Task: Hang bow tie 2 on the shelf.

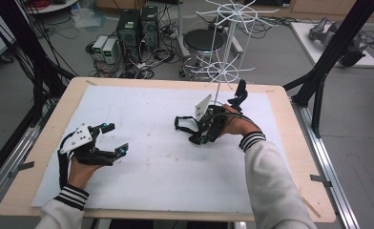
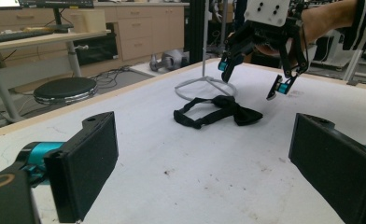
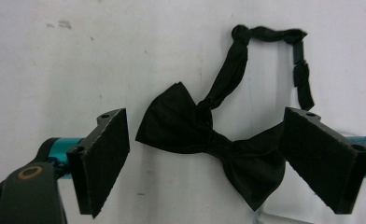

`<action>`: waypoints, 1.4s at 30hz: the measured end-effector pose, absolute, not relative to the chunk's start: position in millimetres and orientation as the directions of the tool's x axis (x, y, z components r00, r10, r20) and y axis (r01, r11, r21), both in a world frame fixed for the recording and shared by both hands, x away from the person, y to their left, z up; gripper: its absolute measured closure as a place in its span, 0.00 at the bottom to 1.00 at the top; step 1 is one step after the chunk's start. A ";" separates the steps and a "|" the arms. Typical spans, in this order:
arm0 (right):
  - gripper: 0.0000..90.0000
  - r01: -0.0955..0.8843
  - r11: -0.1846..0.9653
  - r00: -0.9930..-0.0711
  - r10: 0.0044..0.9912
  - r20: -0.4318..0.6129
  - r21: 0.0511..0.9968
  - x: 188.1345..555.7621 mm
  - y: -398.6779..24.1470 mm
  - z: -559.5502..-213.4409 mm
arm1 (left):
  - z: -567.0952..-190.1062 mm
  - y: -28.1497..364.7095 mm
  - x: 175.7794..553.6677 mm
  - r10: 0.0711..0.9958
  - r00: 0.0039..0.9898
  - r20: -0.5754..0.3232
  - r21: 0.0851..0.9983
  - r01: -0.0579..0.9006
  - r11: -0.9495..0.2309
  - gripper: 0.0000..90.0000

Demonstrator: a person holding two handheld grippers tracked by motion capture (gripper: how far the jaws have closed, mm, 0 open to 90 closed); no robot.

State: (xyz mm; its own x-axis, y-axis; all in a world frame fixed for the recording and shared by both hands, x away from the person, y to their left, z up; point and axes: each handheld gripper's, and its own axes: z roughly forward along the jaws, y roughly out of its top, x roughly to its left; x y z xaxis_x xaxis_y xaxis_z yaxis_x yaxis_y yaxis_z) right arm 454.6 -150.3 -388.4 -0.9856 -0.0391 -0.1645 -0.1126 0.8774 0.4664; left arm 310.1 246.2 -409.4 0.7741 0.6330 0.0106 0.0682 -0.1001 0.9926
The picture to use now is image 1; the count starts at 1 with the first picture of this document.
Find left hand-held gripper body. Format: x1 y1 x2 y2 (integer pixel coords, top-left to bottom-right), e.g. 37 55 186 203
58 123 116 167

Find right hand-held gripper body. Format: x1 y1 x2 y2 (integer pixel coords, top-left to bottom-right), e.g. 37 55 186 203
193 94 229 146

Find navy bow tie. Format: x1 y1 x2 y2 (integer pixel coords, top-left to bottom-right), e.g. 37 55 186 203
227 78 249 113

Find white wire display rack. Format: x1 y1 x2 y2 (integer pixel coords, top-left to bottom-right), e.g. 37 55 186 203
193 0 280 108

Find person's right hand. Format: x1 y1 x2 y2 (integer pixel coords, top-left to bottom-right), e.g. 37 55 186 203
218 104 262 139

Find person's left hand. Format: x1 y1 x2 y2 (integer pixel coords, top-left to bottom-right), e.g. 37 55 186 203
68 156 104 191

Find white table mat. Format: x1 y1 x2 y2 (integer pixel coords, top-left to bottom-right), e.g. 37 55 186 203
31 85 291 215

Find metal table clamp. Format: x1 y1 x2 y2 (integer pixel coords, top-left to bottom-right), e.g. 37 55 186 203
8 160 35 179
309 174 333 189

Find white power supply unit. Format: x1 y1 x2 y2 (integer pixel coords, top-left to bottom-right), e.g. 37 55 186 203
102 38 119 65
92 35 109 61

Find black round stool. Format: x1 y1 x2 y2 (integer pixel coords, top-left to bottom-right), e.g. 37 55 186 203
178 29 227 80

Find black computer tower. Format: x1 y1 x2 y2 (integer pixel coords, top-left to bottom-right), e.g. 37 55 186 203
140 5 160 52
116 9 142 63

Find clear plastic bag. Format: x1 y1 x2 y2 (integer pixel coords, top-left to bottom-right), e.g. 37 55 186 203
72 8 107 31

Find white floor board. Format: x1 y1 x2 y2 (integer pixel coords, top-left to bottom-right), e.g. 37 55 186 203
289 21 374 69

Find round white table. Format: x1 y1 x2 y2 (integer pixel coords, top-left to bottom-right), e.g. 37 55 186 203
24 0 79 14

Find grey robot parts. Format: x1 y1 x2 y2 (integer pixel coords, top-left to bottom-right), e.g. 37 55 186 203
308 17 370 68

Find wooden drawer cabinet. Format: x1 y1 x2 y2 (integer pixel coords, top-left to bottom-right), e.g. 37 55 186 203
289 0 374 24

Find black cable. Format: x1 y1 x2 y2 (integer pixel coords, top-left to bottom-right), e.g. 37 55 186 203
224 113 258 126

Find aluminium rail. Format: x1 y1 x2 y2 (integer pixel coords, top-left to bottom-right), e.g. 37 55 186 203
0 104 54 215
291 98 362 229

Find tangle of floor cables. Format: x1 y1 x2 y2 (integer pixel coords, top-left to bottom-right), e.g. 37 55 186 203
85 41 181 80

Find black frame post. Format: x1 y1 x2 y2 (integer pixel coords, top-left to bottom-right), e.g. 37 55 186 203
283 0 374 138
0 0 76 128

